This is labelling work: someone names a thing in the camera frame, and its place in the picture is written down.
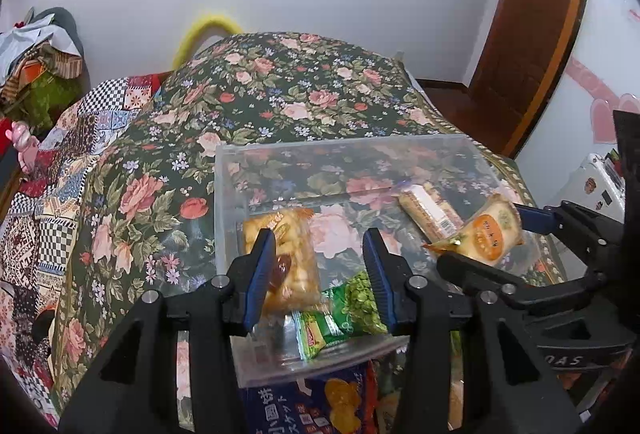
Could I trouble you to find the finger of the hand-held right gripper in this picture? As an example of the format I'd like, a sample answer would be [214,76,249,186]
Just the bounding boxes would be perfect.
[516,200,627,275]
[436,252,610,311]

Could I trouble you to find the white appliance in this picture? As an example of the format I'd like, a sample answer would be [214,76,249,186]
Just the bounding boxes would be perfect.
[554,153,627,221]

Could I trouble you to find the blue snack bag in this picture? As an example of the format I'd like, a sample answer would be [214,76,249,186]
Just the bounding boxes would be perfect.
[240,358,381,434]

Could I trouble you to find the patchwork quilt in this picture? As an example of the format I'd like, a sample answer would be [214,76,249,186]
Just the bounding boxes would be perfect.
[0,72,172,430]

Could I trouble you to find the floral blanket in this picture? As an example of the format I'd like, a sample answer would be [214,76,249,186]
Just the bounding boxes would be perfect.
[52,32,568,434]

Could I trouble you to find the wafer bar packet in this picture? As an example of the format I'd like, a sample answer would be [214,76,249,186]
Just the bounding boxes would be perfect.
[398,183,464,241]

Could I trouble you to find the brown wooden door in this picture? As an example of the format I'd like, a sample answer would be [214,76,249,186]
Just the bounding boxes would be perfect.
[469,0,594,159]

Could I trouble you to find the white cabinet with heart stickers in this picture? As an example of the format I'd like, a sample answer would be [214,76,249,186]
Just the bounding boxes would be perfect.
[514,0,640,215]

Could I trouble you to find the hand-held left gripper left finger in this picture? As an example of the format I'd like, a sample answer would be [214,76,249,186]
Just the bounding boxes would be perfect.
[57,229,278,434]

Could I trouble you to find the green pea snack packet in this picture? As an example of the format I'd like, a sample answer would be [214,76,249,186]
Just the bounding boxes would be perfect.
[320,271,402,341]

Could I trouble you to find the small green candy packet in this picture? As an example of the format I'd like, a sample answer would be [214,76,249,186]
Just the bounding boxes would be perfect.
[292,309,347,361]

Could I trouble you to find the yellow fuzzy hoop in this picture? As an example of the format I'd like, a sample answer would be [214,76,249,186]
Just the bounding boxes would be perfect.
[172,12,242,70]

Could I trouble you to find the yellow bread packet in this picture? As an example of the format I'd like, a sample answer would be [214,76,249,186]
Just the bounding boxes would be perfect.
[242,208,324,315]

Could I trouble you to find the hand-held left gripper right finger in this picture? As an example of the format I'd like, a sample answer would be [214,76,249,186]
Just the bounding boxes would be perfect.
[362,228,586,434]

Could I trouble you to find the clear plastic container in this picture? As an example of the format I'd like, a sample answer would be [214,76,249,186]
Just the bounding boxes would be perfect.
[214,134,547,389]

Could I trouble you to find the pile of clothes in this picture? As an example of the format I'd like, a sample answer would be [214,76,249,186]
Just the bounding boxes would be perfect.
[0,6,87,127]

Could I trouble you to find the orange round cracker packet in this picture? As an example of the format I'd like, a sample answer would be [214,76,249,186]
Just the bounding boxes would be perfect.
[422,194,527,267]

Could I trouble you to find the pink plush toy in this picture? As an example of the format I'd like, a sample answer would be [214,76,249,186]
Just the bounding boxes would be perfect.
[10,120,42,175]

